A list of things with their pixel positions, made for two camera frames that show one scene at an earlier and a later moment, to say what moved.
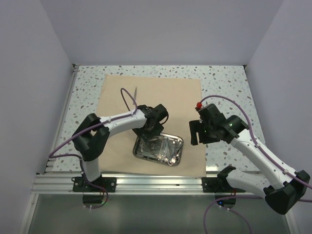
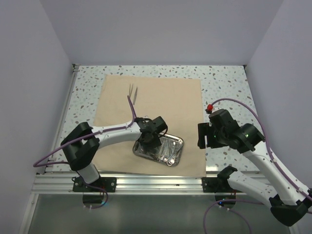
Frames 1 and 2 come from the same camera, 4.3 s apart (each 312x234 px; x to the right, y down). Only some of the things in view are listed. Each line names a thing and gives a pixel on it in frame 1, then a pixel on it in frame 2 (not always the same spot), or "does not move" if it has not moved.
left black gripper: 158,128 → 156,143
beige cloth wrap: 126,94 does not move
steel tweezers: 134,96 does not move
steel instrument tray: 165,149 does not move
